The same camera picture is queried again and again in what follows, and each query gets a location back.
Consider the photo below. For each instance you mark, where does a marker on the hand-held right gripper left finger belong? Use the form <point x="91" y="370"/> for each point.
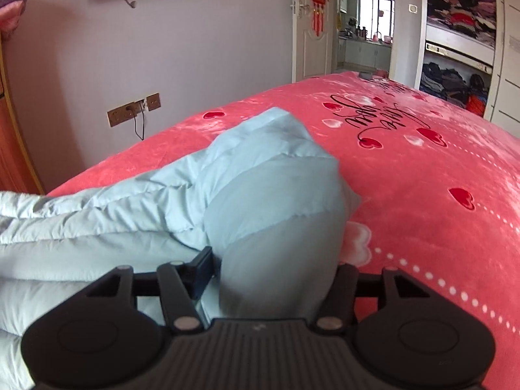
<point x="201" y="268"/>

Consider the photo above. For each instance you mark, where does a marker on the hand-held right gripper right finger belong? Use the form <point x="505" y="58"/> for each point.
<point x="344" y="280"/>

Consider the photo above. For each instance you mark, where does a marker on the light blue down jacket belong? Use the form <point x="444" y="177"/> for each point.
<point x="122" y="219"/>

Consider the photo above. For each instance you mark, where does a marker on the pile of dark clothes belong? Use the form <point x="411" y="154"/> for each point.
<point x="447" y="81"/>

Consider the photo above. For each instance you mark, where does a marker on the pile of folded mixed clothes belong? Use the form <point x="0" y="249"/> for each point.
<point x="463" y="20"/>

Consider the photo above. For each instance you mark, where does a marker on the red heart printed blanket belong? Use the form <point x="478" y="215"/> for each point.
<point x="426" y="170"/>

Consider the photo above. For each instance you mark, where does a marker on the small dark device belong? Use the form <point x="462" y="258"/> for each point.
<point x="365" y="75"/>

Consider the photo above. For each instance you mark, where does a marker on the brown wooden furniture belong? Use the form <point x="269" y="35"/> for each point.
<point x="16" y="150"/>

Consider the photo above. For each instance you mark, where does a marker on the white room door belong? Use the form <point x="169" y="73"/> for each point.
<point x="313" y="57"/>

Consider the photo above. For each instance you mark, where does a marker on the kitchen counter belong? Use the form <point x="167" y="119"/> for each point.
<point x="361" y="53"/>

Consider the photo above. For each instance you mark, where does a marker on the white wardrobe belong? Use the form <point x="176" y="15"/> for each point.
<point x="508" y="81"/>

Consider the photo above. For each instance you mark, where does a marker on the kitchen window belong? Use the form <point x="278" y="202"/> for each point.
<point x="369" y="16"/>

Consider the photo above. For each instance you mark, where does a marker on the long wall socket plate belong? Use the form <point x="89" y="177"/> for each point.
<point x="120" y="115"/>

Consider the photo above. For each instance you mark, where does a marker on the small wall socket plate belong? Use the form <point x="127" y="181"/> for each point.
<point x="153" y="101"/>

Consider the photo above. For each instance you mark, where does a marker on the white light switch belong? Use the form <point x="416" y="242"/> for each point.
<point x="413" y="8"/>

